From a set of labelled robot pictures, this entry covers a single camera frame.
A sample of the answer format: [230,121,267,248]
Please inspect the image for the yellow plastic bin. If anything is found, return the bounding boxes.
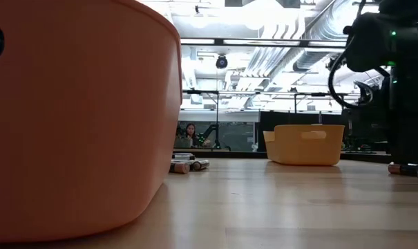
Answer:
[263,123,346,167]

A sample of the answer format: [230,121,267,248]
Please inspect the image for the black dome overhead camera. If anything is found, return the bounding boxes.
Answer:
[215,54,229,70]

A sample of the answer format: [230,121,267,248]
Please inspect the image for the person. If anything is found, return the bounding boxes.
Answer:
[184,122,200,148]

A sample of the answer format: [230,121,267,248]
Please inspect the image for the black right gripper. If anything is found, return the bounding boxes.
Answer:
[388,65,418,183]

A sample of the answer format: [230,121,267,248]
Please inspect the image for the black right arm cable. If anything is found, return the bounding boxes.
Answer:
[327,33,368,110]

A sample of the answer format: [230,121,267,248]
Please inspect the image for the black background rack frame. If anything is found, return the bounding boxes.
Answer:
[182,89,362,150]

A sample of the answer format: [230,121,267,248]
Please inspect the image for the orange plastic bin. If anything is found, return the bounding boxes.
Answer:
[0,0,184,243]

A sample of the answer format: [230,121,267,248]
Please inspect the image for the black overhead crossbar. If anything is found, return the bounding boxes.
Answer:
[180,37,348,48]

